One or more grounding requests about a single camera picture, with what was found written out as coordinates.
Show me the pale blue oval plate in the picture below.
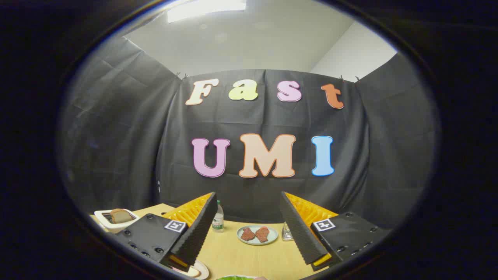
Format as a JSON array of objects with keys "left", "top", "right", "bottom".
[{"left": 237, "top": 225, "right": 279, "bottom": 246}]

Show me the clear plastic water bottle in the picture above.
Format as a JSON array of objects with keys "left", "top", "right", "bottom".
[{"left": 212, "top": 200, "right": 225, "bottom": 233}]

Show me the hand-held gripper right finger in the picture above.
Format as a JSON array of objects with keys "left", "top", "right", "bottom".
[{"left": 279, "top": 191, "right": 391, "bottom": 272}]

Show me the white toaster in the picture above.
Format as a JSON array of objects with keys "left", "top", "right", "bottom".
[{"left": 94, "top": 209, "right": 140, "bottom": 234}]

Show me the ceiling light panel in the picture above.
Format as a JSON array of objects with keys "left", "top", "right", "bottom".
[{"left": 167, "top": 0, "right": 247, "bottom": 23}]

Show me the black backdrop cloth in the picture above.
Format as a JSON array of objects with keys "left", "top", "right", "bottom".
[{"left": 58, "top": 35, "right": 440, "bottom": 234}]

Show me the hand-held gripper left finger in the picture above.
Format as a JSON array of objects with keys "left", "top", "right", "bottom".
[{"left": 113, "top": 191, "right": 218, "bottom": 273}]

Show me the round cream plate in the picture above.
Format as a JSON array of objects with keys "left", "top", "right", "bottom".
[{"left": 171, "top": 260, "right": 210, "bottom": 280}]

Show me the plain bread slice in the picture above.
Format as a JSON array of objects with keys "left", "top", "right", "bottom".
[{"left": 110, "top": 208, "right": 133, "bottom": 224}]

